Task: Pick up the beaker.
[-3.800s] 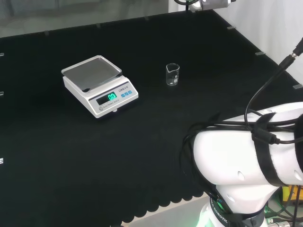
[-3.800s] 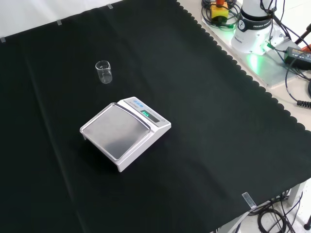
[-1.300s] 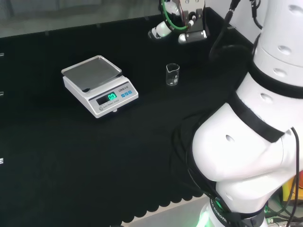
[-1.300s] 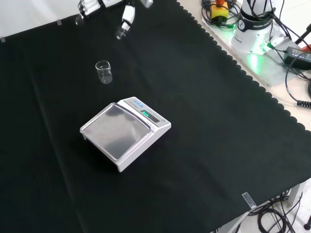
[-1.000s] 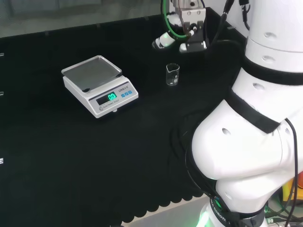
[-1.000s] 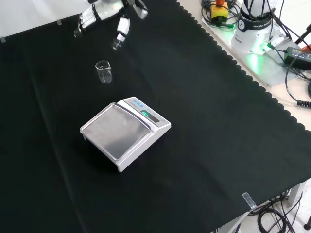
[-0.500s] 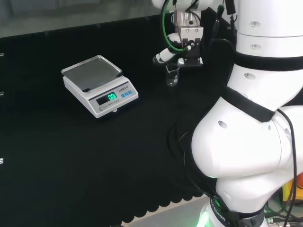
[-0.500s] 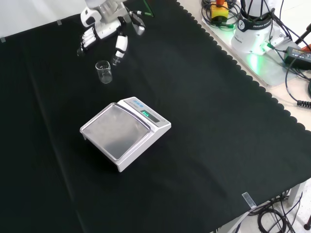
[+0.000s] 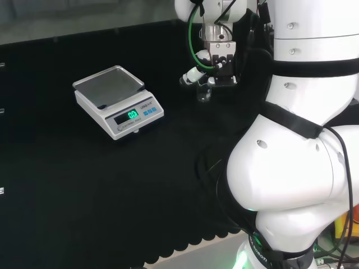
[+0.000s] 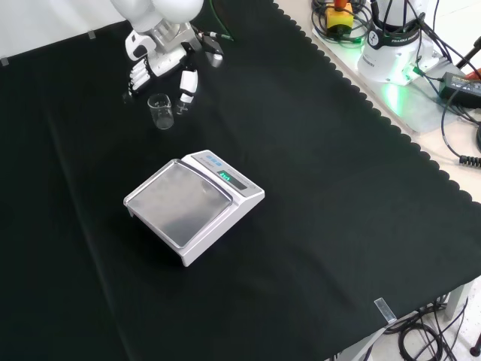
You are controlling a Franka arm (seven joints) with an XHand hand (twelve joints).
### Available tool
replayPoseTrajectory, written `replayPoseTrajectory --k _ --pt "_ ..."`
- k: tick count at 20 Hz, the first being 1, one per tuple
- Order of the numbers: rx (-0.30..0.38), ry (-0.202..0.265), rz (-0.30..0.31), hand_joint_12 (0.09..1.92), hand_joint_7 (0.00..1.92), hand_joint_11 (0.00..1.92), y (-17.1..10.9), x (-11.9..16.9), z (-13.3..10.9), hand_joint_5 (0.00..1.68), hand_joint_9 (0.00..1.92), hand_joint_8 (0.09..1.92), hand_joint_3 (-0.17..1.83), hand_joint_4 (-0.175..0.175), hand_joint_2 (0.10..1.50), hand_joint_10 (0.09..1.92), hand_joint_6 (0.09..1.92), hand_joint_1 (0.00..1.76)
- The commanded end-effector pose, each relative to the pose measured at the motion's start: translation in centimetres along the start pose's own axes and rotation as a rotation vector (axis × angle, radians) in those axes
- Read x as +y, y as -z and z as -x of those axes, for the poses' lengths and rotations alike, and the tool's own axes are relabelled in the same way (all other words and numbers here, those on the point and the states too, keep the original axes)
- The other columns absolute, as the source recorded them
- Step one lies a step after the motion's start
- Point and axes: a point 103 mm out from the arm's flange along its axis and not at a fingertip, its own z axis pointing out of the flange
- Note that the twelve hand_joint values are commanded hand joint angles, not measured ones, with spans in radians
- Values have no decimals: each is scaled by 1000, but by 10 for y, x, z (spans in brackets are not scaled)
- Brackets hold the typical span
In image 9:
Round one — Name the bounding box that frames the yellow stop button box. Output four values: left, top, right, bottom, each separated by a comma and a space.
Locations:
333, 213, 350, 239

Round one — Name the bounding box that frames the black bench cloth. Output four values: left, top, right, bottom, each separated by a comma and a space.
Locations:
0, 18, 359, 269

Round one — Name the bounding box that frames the small clear glass beaker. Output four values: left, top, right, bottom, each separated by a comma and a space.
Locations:
196, 80, 212, 103

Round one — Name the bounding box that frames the white electronic balance steel pan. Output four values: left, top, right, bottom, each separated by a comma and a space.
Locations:
72, 64, 165, 141

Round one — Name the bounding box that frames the black loose cable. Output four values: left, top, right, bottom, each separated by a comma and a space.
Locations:
195, 147, 255, 236

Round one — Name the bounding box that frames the green cable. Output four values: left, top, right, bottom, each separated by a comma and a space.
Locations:
187, 0, 219, 70

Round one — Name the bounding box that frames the pale mounting board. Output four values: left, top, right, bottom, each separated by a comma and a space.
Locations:
143, 231, 248, 269

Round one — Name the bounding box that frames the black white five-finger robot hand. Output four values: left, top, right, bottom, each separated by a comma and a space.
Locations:
179, 41, 239, 90

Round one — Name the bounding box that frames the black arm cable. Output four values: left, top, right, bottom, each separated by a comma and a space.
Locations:
321, 125, 355, 269

